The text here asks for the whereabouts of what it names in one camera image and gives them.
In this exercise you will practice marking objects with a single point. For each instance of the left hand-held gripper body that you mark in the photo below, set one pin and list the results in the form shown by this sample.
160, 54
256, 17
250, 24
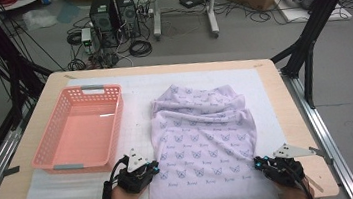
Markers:
135, 181

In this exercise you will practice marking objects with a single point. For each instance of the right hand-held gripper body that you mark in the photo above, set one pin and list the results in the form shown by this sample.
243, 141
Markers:
285, 172

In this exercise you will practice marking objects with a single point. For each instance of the lilac printed towel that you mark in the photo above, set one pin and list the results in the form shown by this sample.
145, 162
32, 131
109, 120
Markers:
203, 143

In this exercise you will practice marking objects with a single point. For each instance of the pink plastic basket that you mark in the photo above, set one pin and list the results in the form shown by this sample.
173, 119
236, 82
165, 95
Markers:
81, 133

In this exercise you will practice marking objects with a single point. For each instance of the person's right hand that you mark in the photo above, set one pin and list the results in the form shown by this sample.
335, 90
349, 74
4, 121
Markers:
296, 196

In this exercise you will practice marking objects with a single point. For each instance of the thin wooden stick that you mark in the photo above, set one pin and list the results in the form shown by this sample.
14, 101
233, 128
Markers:
318, 186

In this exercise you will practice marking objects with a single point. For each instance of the white grid mat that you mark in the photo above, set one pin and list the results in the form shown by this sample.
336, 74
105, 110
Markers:
195, 74

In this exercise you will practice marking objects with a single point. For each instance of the white metal stand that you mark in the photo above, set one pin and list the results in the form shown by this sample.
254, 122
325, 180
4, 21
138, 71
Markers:
156, 21

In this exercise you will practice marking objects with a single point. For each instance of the small white power box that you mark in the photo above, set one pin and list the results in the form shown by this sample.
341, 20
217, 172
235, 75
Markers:
86, 36

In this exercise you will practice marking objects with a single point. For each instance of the black computer tower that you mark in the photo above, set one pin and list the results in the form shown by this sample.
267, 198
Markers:
103, 20
128, 14

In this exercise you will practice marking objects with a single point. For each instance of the white floor board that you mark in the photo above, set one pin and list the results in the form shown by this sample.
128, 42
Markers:
339, 14

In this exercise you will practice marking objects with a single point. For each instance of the blue-grey floor sheet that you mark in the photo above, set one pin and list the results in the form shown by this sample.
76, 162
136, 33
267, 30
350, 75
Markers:
67, 13

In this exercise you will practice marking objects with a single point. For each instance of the crumpled clear plastic bag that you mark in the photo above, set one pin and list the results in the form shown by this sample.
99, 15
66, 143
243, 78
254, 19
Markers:
39, 19

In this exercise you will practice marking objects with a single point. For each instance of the round white table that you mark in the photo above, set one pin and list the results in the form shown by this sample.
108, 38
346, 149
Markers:
19, 3

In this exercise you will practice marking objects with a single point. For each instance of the grey metal bracket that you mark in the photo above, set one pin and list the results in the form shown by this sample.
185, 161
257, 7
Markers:
5, 173
323, 156

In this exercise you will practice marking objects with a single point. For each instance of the black metal frame stand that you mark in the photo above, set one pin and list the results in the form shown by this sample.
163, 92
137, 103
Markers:
316, 19
9, 64

